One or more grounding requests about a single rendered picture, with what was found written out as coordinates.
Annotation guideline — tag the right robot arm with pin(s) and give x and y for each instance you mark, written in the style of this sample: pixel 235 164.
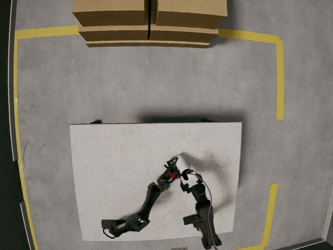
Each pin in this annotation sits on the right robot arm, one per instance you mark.
pixel 201 221

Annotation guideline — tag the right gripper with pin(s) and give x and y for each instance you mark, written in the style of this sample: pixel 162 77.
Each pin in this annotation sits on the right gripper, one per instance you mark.
pixel 189 187

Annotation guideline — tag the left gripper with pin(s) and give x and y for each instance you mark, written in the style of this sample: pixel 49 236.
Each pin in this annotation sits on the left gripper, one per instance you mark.
pixel 168 174

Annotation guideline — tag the black bottle cap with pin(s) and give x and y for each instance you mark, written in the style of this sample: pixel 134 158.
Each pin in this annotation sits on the black bottle cap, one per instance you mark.
pixel 184 175

